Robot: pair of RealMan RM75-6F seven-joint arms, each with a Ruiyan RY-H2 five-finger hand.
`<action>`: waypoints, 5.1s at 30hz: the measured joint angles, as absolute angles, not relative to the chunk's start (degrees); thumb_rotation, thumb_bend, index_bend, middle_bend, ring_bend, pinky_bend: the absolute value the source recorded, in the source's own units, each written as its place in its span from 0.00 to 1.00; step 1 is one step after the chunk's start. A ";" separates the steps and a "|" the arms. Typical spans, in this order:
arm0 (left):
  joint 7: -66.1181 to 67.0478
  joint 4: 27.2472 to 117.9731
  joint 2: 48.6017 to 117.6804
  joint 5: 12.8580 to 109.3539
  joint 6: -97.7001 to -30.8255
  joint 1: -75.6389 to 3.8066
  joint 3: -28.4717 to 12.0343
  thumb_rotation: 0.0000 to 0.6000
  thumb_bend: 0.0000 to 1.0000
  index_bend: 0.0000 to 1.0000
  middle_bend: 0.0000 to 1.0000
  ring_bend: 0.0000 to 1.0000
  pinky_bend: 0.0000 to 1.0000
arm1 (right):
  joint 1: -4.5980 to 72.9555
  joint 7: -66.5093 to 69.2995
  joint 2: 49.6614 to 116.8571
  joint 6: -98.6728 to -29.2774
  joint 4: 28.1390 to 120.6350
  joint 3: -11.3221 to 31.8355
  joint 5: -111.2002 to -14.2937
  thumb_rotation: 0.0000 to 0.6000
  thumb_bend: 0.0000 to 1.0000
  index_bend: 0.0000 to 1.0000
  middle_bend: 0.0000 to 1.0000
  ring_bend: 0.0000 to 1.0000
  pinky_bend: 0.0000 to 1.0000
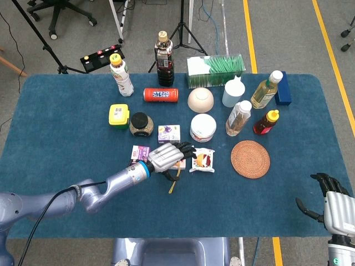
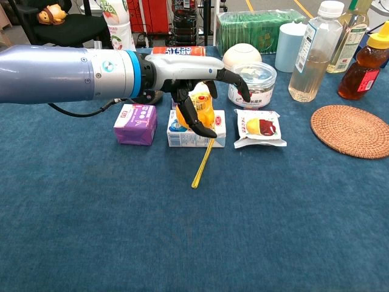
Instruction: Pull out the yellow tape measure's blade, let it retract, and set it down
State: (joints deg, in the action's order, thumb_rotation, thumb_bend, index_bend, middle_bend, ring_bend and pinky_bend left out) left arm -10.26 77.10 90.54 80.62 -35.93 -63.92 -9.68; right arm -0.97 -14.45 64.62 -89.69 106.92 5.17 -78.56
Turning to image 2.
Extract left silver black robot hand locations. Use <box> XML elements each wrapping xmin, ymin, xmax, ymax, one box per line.
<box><xmin>138</xmin><ymin>54</ymin><xmax>252</xmax><ymax>139</ymax></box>

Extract yellow plastic toy with strap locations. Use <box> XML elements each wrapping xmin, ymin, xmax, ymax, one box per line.
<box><xmin>175</xmin><ymin>90</ymin><xmax>217</xmax><ymax>190</ymax></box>

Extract orange Arctic Ocean can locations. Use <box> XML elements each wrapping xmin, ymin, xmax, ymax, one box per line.
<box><xmin>151</xmin><ymin>46</ymin><xmax>207</xmax><ymax>57</ymax></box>

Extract dark tea bottle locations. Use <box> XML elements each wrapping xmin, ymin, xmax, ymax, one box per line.
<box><xmin>171</xmin><ymin>0</ymin><xmax>201</xmax><ymax>46</ymax></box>

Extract black tripod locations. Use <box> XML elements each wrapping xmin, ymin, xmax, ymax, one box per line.
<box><xmin>202</xmin><ymin>0</ymin><xmax>213</xmax><ymax>46</ymax></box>

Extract upturned beige bowl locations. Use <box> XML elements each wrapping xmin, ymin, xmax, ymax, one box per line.
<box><xmin>222</xmin><ymin>43</ymin><xmax>263</xmax><ymax>66</ymax></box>

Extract red cabinet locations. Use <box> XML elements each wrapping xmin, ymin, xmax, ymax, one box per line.
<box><xmin>126</xmin><ymin>0</ymin><xmax>171</xmax><ymax>34</ymax></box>

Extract white blue milk carton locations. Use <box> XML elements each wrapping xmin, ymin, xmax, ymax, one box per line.
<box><xmin>166</xmin><ymin>109</ymin><xmax>227</xmax><ymax>149</ymax></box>

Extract purple white tissue pack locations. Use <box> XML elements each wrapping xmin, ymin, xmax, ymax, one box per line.
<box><xmin>113</xmin><ymin>103</ymin><xmax>158</xmax><ymax>146</ymax></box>

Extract clear box of green packets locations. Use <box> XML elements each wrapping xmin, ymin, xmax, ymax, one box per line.
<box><xmin>215</xmin><ymin>9</ymin><xmax>306</xmax><ymax>55</ymax></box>

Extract white drink bottle yellow cap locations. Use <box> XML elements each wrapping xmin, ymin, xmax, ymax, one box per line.
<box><xmin>102</xmin><ymin>0</ymin><xmax>137</xmax><ymax>52</ymax></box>

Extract white lidded plastic jar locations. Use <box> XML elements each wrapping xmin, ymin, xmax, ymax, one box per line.
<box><xmin>227</xmin><ymin>63</ymin><xmax>278</xmax><ymax>110</ymax></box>

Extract white snack packet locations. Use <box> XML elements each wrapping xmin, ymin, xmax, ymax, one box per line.
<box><xmin>233</xmin><ymin>108</ymin><xmax>287</xmax><ymax>149</ymax></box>

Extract light blue plastic cup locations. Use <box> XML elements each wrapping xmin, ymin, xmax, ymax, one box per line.
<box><xmin>274</xmin><ymin>21</ymin><xmax>308</xmax><ymax>73</ymax></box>

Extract black office chair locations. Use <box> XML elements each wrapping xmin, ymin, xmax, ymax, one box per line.
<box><xmin>12</xmin><ymin>0</ymin><xmax>113</xmax><ymax>52</ymax></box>

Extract clear bottle white cap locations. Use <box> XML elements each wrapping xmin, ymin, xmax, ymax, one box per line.
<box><xmin>287</xmin><ymin>0</ymin><xmax>344</xmax><ymax>103</ymax></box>

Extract orange plush toy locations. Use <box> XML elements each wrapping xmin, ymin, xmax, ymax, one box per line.
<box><xmin>36</xmin><ymin>3</ymin><xmax>68</xmax><ymax>25</ymax></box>

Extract blue table mat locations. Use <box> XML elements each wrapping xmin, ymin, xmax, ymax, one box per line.
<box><xmin>0</xmin><ymin>45</ymin><xmax>389</xmax><ymax>292</ymax></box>

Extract yellow oil bottle white cap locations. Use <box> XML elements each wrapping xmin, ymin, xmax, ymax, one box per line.
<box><xmin>326</xmin><ymin>0</ymin><xmax>373</xmax><ymax>74</ymax></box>

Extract honey bottle yellow cap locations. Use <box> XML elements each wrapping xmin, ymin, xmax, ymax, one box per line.
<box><xmin>337</xmin><ymin>29</ymin><xmax>389</xmax><ymax>101</ymax></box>

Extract round woven rattan coaster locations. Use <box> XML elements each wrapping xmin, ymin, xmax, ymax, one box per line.
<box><xmin>310</xmin><ymin>105</ymin><xmax>389</xmax><ymax>159</ymax></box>

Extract light wooden furniture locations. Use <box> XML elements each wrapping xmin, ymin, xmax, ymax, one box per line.
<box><xmin>0</xmin><ymin>4</ymin><xmax>13</xmax><ymax>46</ymax></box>

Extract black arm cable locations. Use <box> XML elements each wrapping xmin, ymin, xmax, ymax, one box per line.
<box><xmin>47</xmin><ymin>97</ymin><xmax>134</xmax><ymax>118</ymax></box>

